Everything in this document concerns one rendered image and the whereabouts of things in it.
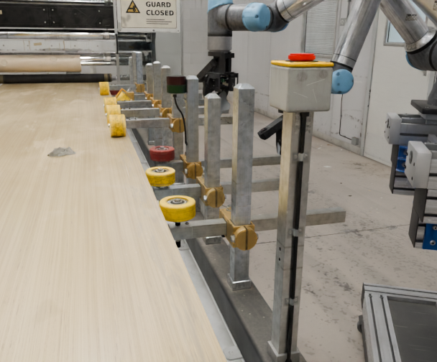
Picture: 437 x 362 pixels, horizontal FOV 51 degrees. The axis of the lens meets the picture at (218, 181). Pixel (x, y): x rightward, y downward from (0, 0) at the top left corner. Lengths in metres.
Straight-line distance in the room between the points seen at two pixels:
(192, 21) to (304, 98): 9.59
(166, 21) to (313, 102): 3.08
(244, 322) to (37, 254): 0.43
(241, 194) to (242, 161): 0.07
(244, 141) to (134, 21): 2.80
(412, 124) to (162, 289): 1.20
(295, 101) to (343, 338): 1.63
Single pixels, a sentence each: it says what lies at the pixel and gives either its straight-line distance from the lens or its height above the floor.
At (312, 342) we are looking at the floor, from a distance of 2.13.
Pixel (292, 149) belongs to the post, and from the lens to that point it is 0.71.
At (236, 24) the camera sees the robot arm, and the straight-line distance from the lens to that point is 1.38.
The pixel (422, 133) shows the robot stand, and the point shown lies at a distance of 1.70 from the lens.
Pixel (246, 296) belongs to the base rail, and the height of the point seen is 0.70.
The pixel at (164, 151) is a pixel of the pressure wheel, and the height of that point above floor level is 0.91.
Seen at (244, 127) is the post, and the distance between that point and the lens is 0.95.
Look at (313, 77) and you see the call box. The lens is 0.68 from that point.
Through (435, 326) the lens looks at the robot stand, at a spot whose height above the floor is 0.21.
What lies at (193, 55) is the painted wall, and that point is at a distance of 10.25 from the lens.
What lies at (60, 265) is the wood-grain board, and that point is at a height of 0.90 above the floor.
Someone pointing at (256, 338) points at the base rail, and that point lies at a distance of 0.94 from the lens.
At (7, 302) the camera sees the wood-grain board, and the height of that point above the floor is 0.90.
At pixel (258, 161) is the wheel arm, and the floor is 0.85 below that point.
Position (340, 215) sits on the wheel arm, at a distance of 1.16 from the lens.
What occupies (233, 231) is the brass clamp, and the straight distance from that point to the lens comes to 1.00.
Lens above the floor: 1.26
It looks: 18 degrees down
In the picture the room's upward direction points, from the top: 1 degrees clockwise
